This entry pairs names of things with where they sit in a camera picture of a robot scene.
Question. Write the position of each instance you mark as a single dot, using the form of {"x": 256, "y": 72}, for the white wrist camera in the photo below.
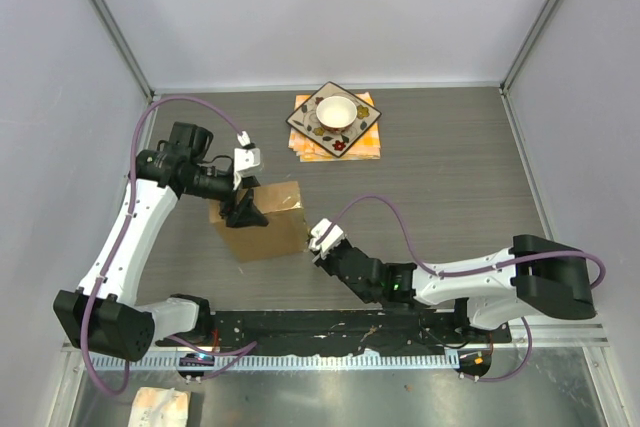
{"x": 247, "y": 163}
{"x": 324, "y": 237}

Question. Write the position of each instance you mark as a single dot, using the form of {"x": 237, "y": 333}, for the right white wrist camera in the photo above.
{"x": 324, "y": 237}

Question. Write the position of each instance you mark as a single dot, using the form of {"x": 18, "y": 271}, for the white orange paper packet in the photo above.
{"x": 158, "y": 407}

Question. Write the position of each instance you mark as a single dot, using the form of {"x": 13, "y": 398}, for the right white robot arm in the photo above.
{"x": 534, "y": 276}

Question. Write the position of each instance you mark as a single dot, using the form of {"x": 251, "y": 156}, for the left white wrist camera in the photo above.
{"x": 247, "y": 163}

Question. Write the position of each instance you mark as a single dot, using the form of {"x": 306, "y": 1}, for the brown cardboard express box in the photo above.
{"x": 286, "y": 233}

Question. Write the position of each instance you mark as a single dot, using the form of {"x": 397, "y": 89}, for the white slotted cable duct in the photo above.
{"x": 183, "y": 360}

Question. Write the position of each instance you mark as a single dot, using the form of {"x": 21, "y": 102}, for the white ceramic bowl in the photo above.
{"x": 336, "y": 113}

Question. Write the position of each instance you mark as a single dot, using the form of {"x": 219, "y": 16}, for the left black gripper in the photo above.
{"x": 246, "y": 214}

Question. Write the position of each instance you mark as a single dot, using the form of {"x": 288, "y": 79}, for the aluminium frame rail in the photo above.
{"x": 561, "y": 335}

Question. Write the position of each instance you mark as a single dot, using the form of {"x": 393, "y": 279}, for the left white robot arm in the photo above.
{"x": 102, "y": 314}

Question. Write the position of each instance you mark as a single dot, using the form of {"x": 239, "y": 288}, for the square floral ceramic plate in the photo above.
{"x": 335, "y": 143}

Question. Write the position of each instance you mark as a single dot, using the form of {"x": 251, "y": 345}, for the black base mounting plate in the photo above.
{"x": 338, "y": 333}

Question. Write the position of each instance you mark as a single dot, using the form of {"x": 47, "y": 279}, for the orange checkered folded cloth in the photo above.
{"x": 368, "y": 147}

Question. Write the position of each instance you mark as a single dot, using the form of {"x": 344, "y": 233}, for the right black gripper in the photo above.
{"x": 325, "y": 262}

